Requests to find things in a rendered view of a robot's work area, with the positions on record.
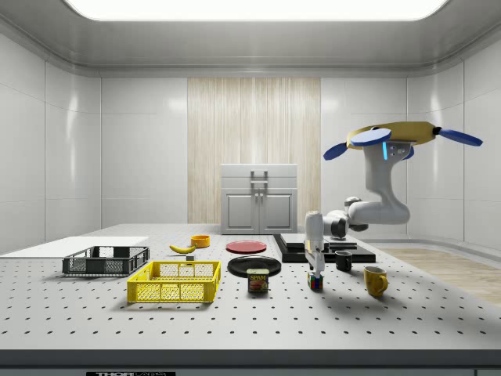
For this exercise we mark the flat-sided can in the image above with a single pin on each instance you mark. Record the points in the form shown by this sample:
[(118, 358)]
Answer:
[(258, 282)]

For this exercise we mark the black mug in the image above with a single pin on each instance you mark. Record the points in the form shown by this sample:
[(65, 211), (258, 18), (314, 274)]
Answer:
[(343, 261)]

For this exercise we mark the dark grey basket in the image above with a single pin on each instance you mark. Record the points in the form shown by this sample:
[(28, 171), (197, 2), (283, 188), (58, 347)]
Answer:
[(102, 266)]

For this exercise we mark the white board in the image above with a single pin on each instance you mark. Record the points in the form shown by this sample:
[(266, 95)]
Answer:
[(58, 244)]

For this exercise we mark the banana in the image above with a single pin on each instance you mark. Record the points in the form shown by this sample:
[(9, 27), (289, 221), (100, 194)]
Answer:
[(182, 249)]

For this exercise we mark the red plate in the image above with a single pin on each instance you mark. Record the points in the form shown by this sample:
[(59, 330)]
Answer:
[(246, 246)]

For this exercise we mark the black plate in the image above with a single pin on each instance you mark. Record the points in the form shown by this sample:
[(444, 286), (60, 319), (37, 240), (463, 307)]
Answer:
[(240, 264)]

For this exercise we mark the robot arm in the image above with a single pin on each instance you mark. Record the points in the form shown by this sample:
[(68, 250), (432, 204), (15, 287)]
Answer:
[(379, 180)]

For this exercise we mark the white cabinet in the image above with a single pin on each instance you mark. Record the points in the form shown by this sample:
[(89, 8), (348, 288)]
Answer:
[(258, 196)]

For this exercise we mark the yellow mug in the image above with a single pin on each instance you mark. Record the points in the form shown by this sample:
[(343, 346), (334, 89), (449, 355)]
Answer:
[(373, 283)]

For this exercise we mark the puzzle cube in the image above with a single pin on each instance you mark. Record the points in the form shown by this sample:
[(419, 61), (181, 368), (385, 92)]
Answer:
[(315, 282)]

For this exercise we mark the drone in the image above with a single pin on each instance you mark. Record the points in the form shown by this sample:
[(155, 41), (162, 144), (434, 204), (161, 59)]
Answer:
[(407, 132)]

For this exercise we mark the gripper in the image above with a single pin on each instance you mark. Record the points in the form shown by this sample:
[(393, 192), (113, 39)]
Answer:
[(317, 260)]

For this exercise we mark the black stove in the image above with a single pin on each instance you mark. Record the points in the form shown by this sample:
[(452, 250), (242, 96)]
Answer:
[(364, 256)]

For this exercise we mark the yellow basket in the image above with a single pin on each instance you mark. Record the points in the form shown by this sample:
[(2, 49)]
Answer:
[(172, 291)]

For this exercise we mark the yellow bowl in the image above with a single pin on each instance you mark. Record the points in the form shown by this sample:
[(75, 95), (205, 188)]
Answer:
[(200, 243)]

